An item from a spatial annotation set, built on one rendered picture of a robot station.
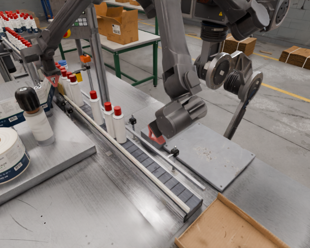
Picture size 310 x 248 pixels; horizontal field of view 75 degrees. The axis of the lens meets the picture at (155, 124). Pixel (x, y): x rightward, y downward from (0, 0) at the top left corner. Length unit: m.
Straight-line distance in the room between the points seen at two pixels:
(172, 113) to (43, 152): 0.80
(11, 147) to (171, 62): 0.74
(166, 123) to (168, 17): 0.26
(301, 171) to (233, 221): 1.66
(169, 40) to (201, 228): 0.65
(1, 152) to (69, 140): 0.30
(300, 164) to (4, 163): 2.43
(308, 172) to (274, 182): 1.45
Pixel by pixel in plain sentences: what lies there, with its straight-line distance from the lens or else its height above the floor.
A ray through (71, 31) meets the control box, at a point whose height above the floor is 1.33.
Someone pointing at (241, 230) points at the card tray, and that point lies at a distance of 0.89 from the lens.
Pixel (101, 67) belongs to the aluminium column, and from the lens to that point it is 1.27.
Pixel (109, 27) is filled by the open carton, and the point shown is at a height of 0.94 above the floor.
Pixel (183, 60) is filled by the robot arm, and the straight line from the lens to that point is 0.50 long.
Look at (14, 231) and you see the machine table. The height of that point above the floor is 0.83.
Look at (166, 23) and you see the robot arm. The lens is 0.55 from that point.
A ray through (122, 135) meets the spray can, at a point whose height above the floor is 0.94.
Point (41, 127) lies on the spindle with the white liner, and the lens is 1.09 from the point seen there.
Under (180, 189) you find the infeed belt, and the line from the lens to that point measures 0.87.
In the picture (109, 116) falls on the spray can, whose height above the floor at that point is 1.02.
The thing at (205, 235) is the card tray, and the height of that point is 0.83.
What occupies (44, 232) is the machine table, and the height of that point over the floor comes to 0.83.
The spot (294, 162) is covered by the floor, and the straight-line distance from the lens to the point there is 2.55.
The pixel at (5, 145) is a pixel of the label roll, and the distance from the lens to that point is 1.02.
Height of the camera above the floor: 1.60
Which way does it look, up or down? 39 degrees down
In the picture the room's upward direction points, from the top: straight up
